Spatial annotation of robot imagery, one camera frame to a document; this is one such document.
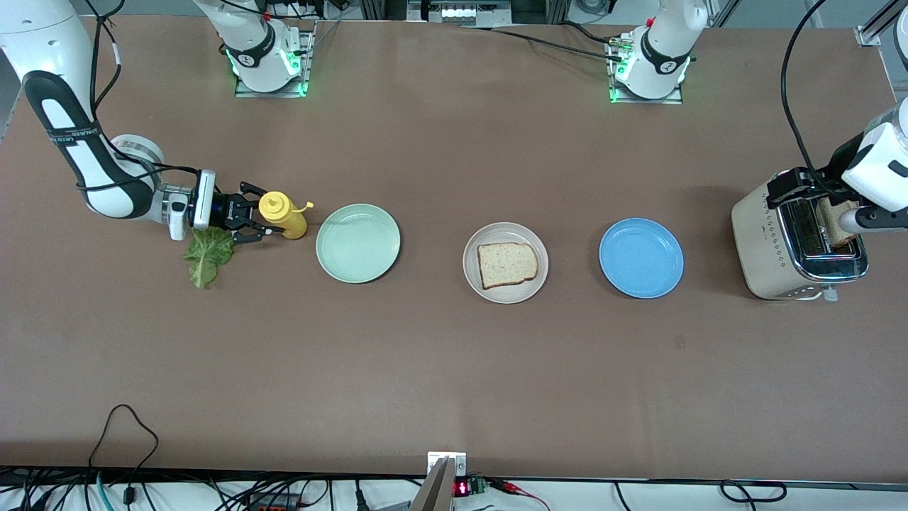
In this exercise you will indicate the red alligator clip lead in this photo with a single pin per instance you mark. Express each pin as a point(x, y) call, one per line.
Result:
point(518, 490)

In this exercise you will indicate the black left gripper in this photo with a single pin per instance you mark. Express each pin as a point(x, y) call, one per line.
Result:
point(831, 177)

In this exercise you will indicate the blue plate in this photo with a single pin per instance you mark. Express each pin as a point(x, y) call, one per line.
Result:
point(641, 257)

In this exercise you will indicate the metal table corner bracket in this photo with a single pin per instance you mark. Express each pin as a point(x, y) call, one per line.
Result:
point(867, 35)

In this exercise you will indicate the beige plate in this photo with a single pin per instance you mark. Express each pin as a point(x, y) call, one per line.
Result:
point(469, 264)

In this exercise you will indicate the mint green plate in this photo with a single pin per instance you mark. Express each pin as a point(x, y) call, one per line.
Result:
point(358, 243)

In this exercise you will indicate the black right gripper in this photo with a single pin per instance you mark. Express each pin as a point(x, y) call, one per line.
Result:
point(228, 209)

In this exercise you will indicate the grey device with lights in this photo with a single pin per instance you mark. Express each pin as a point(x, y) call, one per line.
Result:
point(457, 13)

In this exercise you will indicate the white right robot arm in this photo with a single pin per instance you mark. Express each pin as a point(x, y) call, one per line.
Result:
point(42, 42)

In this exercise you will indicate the toasted bread slice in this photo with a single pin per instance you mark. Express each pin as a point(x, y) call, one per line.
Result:
point(831, 220)
point(507, 264)

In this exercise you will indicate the yellow mustard squeeze bottle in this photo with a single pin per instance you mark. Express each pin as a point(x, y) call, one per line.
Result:
point(280, 213)

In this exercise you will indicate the circuit board with red display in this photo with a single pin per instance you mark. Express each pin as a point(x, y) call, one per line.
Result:
point(472, 488)

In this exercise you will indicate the green lettuce leaf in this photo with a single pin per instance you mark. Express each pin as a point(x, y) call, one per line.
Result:
point(206, 259)

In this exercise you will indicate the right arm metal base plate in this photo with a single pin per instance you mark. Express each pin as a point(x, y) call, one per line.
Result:
point(309, 64)

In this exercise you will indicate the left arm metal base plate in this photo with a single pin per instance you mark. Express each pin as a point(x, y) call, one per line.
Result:
point(624, 101)

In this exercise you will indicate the grey metal camera bracket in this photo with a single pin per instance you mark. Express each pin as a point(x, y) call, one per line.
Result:
point(443, 482)

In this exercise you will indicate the beige chrome toaster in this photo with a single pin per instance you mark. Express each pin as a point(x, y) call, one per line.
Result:
point(762, 241)

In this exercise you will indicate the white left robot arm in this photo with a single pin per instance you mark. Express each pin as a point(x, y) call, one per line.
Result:
point(660, 42)

